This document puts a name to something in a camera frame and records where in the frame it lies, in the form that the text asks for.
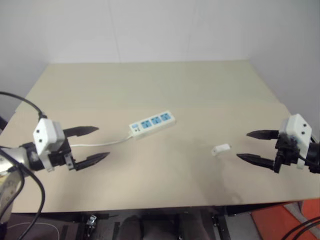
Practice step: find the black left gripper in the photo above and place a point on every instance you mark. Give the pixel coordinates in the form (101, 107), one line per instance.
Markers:
(61, 157)

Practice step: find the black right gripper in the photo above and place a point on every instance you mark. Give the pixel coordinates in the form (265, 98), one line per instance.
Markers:
(286, 150)

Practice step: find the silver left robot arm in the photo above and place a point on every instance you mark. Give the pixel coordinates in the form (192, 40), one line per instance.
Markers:
(15, 156)

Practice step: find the small white plug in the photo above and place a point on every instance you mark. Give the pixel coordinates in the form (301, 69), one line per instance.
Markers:
(220, 149)

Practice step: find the white power strip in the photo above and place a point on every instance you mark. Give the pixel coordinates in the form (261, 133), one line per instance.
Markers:
(152, 124)

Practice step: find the orange floor mat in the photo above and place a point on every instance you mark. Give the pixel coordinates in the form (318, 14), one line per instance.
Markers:
(272, 220)

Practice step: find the small metal clamp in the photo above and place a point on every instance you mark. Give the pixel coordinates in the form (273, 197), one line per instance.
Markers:
(91, 220)

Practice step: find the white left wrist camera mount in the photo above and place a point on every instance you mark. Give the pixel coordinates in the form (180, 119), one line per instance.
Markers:
(45, 135)

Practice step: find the black table frame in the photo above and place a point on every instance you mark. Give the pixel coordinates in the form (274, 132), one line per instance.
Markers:
(162, 217)

